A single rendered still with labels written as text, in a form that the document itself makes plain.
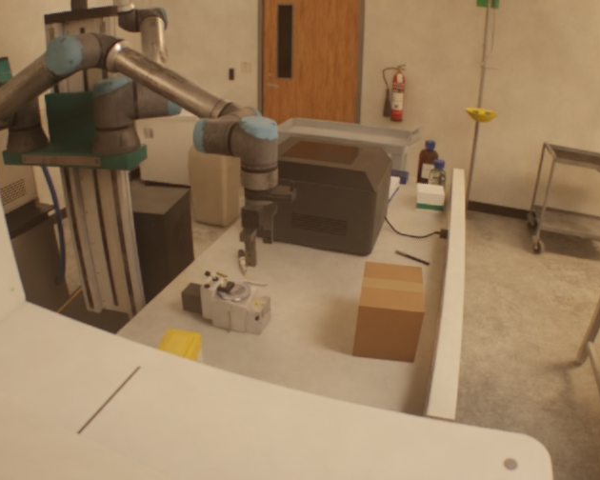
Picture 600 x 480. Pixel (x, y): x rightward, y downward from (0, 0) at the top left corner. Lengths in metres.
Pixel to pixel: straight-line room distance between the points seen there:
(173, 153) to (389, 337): 3.79
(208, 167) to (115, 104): 2.17
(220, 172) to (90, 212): 1.74
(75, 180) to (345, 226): 1.21
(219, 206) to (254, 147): 2.82
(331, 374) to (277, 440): 0.85
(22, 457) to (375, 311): 0.98
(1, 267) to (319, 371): 0.87
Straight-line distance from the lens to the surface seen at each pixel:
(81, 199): 2.24
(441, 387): 1.03
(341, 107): 4.64
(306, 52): 4.67
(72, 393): 0.38
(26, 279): 2.73
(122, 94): 1.74
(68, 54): 1.45
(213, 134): 1.16
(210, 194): 3.91
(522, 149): 4.61
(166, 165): 4.80
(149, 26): 2.16
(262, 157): 1.12
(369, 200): 1.58
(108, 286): 2.41
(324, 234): 1.67
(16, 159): 2.09
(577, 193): 4.84
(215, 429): 0.33
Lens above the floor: 1.69
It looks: 25 degrees down
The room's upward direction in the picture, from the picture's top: 1 degrees clockwise
